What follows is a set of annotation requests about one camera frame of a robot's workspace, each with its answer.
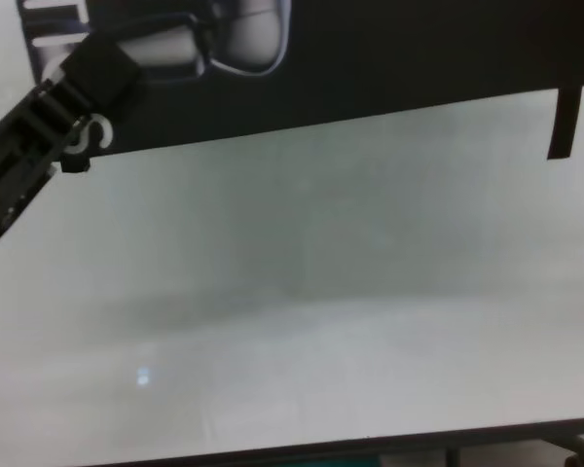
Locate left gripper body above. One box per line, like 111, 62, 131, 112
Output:
0, 114, 65, 258

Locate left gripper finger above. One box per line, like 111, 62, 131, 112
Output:
8, 36, 145, 158
57, 152, 92, 175

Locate black robot poster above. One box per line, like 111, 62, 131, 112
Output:
17, 0, 584, 157

